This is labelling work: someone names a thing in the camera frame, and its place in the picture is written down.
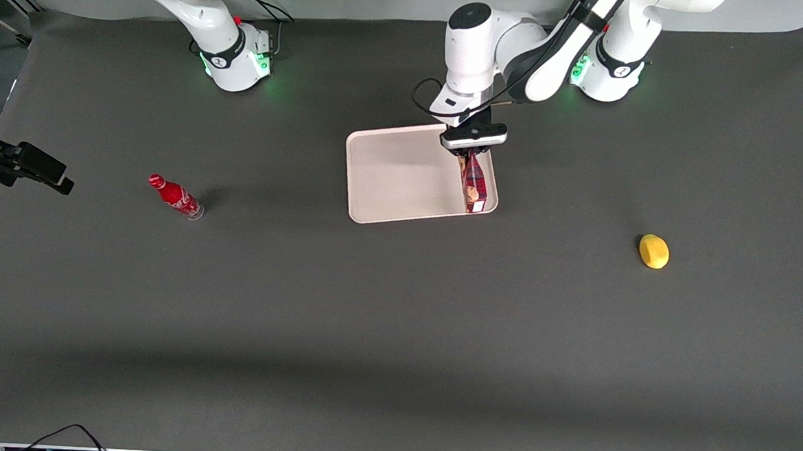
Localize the red cookie box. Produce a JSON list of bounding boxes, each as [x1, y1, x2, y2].
[[453, 150, 491, 216]]

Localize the pale pink rectangular tray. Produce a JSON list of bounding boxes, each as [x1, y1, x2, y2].
[[341, 115, 504, 232]]

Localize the red cola bottle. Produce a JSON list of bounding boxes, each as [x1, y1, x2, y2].
[[146, 173, 207, 222]]

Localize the dark grey table mat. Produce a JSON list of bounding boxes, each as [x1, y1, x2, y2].
[[0, 0, 803, 451]]

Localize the yellow lemon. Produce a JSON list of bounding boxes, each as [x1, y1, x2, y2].
[[637, 233, 672, 271]]

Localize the black left arm wrist cable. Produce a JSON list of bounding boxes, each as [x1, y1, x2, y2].
[[410, 75, 520, 122]]

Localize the black right arm base cables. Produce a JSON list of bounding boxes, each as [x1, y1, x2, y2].
[[189, 0, 297, 60]]

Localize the black cable at table edge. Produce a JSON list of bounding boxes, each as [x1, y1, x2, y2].
[[17, 421, 111, 451]]

